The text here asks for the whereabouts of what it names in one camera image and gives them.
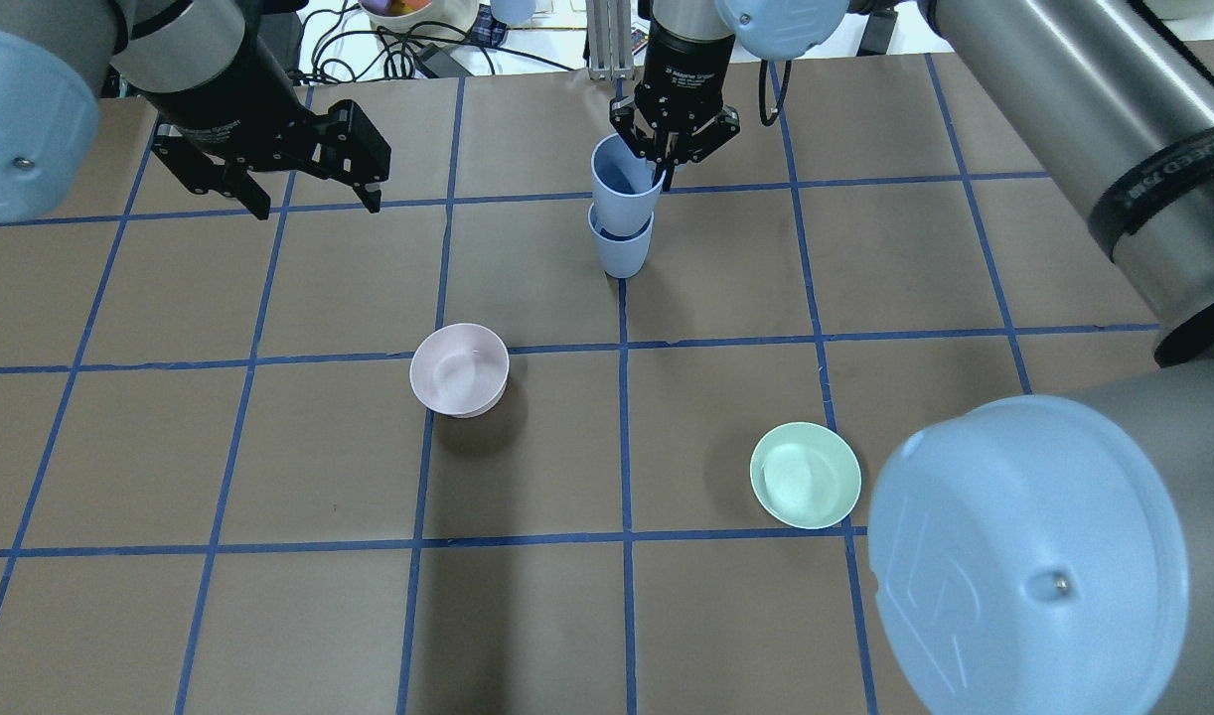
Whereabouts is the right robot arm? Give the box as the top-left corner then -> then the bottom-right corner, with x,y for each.
617,55 -> 1155,714

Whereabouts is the bowl of coloured blocks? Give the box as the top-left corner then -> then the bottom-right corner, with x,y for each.
358,1 -> 480,38

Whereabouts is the blue cup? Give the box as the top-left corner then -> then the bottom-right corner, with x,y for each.
588,204 -> 656,280
590,134 -> 660,238

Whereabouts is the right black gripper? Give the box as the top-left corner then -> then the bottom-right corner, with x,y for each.
609,29 -> 741,194

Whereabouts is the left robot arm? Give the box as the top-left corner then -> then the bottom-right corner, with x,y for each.
0,1 -> 390,223

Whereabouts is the pink bowl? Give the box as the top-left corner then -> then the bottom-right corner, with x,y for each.
410,323 -> 511,418

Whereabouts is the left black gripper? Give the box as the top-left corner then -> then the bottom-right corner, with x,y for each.
151,59 -> 390,220

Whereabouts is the aluminium frame post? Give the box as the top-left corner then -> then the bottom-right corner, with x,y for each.
584,1 -> 639,81

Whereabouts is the mint green bowl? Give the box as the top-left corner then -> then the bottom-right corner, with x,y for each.
748,422 -> 862,530

